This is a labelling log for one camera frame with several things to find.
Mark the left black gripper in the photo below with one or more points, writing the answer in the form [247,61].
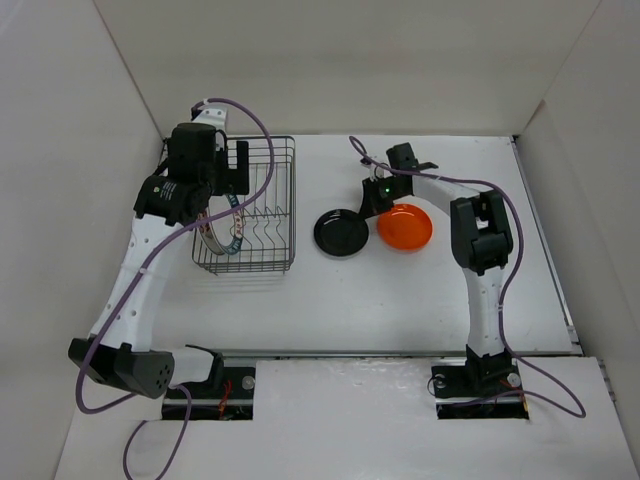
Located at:
[234,181]

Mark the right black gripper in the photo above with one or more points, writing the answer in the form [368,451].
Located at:
[371,205]

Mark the black plate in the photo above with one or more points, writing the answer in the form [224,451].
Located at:
[340,233]

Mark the white plate dark rim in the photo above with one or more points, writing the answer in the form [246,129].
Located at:
[235,224]

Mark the white plate red characters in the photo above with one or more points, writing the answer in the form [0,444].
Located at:
[209,238]

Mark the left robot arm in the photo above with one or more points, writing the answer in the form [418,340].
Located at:
[201,162]

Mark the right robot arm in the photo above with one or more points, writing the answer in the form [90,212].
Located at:
[484,232]

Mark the orange plate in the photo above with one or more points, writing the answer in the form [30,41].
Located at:
[406,228]

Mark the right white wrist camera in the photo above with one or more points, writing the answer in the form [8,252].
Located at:
[376,172]

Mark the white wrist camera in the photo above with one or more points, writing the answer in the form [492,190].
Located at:
[376,172]
[210,114]

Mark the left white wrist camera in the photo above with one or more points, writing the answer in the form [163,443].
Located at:
[210,114]

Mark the grey wire dish rack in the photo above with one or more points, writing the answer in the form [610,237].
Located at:
[270,224]

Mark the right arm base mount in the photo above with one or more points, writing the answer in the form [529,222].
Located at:
[459,397]

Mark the aluminium rail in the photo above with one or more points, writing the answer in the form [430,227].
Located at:
[298,354]

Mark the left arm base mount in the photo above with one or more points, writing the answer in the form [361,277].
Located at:
[230,399]

